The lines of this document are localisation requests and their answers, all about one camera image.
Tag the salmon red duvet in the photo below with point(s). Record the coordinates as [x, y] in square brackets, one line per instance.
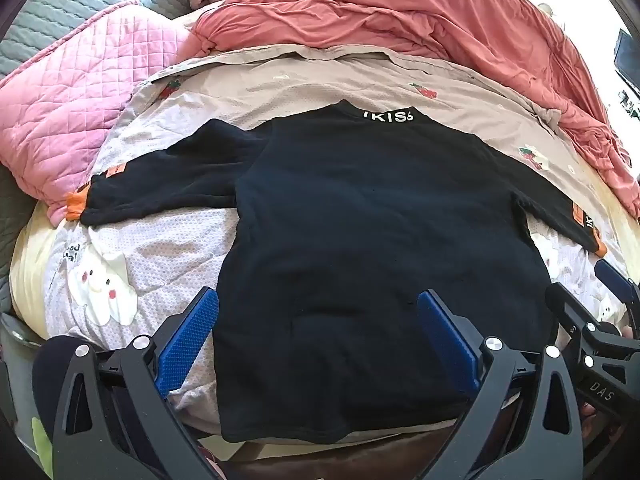
[400, 15]

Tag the person's right hand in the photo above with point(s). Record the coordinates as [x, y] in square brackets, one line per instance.
[590, 412]

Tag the light green cloth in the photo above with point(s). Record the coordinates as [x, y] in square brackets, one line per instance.
[42, 445]

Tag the pink quilted pillow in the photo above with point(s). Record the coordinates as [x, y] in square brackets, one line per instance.
[65, 100]

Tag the black t-shirt orange print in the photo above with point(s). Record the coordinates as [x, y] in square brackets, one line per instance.
[350, 235]

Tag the pale yellow bed sheet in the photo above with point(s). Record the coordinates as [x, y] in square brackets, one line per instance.
[30, 270]

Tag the printed cartoon blanket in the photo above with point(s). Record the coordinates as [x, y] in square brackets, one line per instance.
[165, 260]

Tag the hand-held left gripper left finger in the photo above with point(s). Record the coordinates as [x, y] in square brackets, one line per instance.
[190, 335]

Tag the black television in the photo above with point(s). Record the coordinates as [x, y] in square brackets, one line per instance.
[627, 60]

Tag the grey quilted headboard cover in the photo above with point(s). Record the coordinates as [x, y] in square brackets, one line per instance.
[65, 10]

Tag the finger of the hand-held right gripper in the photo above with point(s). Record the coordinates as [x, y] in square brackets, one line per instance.
[565, 305]
[612, 277]

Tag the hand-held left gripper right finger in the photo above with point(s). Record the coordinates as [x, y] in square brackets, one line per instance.
[445, 345]

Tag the brown bed edge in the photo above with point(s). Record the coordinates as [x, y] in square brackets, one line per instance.
[325, 460]

